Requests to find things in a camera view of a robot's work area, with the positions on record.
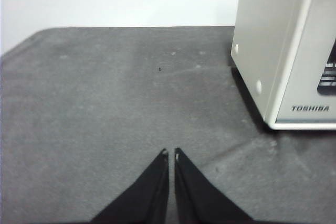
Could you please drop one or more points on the cream Toshiba toaster oven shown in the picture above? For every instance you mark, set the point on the cream Toshiba toaster oven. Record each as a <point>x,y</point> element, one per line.
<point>262,37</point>

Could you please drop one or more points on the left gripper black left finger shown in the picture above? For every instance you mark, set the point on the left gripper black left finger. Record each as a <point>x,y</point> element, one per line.
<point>147,197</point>

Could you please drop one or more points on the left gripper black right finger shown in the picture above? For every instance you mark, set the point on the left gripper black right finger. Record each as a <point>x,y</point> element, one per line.
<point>194,197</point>

